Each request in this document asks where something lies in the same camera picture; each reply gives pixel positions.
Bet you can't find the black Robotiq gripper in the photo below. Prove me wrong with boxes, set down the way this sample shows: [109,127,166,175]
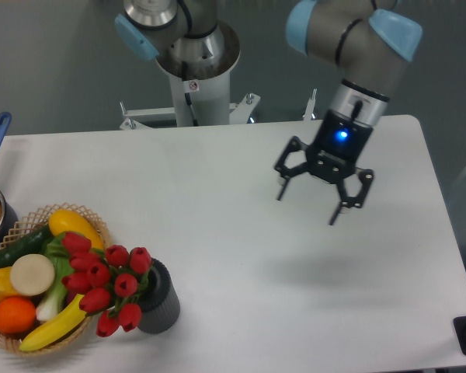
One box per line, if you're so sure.
[273,110,375,227]

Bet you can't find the red tulip bouquet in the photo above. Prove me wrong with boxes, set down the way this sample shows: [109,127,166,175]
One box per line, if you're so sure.
[61,232,153,337]

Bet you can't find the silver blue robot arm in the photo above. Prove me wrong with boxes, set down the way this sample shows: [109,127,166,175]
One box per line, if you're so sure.
[114,1,423,209]

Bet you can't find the dark grey ribbed vase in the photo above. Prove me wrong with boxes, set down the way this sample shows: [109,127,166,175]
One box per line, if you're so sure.
[137,259,180,334]

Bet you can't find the green bok choy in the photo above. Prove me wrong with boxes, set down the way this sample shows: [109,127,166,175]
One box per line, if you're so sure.
[36,232,74,323]

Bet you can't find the green cucumber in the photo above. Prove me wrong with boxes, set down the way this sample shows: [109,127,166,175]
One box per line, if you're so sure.
[0,225,53,269]

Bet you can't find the woven wicker basket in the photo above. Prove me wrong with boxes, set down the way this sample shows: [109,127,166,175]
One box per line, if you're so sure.
[0,203,112,357]

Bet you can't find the beige round radish slice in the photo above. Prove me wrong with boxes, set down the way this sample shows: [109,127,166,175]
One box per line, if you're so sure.
[9,254,55,296]

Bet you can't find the yellow banana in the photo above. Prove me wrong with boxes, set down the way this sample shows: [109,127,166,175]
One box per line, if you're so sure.
[19,295,86,353]

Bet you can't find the orange fruit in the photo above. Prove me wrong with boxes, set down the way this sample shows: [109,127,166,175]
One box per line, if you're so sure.
[0,296,36,334]

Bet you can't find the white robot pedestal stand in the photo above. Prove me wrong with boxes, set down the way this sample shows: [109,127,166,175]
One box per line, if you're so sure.
[115,15,261,130]

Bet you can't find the black cable on pedestal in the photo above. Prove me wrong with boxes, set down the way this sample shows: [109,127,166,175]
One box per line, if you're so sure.
[180,61,200,127]

